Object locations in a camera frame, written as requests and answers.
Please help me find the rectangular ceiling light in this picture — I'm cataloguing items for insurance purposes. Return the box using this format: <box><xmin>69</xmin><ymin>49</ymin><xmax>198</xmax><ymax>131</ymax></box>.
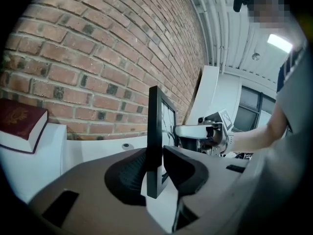
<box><xmin>267</xmin><ymin>33</ymin><xmax>293</xmax><ymax>53</ymax></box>

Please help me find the black framed branch picture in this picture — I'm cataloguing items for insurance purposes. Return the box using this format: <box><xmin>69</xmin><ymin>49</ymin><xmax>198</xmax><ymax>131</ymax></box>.
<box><xmin>146</xmin><ymin>85</ymin><xmax>178</xmax><ymax>200</ymax></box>

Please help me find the person's right forearm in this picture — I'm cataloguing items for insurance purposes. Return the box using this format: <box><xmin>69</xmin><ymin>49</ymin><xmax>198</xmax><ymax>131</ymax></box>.
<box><xmin>231</xmin><ymin>98</ymin><xmax>289</xmax><ymax>154</ymax></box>

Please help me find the white flat box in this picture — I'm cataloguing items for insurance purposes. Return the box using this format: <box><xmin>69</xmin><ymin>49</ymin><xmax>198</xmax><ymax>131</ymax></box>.
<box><xmin>0</xmin><ymin>122</ymin><xmax>68</xmax><ymax>205</ymax></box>

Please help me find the dark red hardcover book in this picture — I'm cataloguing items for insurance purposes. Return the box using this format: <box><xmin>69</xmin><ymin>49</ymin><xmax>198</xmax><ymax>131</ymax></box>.
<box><xmin>0</xmin><ymin>98</ymin><xmax>49</xmax><ymax>155</ymax></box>

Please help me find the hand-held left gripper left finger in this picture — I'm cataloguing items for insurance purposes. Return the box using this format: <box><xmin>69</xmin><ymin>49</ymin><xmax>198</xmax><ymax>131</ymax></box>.
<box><xmin>27</xmin><ymin>147</ymin><xmax>162</xmax><ymax>235</ymax></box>

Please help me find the white desk with drawers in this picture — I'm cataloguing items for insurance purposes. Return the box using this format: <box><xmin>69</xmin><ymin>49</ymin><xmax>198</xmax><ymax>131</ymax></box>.
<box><xmin>60</xmin><ymin>130</ymin><xmax>246</xmax><ymax>234</ymax></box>

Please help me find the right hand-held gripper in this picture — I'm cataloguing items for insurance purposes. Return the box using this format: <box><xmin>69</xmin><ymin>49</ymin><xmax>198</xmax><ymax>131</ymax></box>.
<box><xmin>175</xmin><ymin>109</ymin><xmax>235</xmax><ymax>157</ymax></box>

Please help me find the dark framed window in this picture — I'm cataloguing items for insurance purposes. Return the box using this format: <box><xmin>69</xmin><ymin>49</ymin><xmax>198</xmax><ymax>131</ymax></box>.
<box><xmin>233</xmin><ymin>85</ymin><xmax>278</xmax><ymax>133</ymax></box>

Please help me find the white cabinet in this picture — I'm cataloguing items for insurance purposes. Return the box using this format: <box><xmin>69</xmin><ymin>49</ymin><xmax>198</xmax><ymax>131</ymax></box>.
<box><xmin>187</xmin><ymin>65</ymin><xmax>243</xmax><ymax>135</ymax></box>

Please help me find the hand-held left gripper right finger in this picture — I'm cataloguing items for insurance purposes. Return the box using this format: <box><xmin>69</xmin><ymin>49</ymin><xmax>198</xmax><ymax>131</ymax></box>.
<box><xmin>162</xmin><ymin>145</ymin><xmax>250</xmax><ymax>234</ymax></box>

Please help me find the person's head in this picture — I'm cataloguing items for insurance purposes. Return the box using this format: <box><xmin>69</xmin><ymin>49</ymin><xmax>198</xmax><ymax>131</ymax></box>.
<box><xmin>246</xmin><ymin>0</ymin><xmax>293</xmax><ymax>30</ymax></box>

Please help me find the person's shirt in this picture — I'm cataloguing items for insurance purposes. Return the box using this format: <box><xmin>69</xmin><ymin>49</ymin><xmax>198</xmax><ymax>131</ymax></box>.
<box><xmin>232</xmin><ymin>42</ymin><xmax>311</xmax><ymax>231</ymax></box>

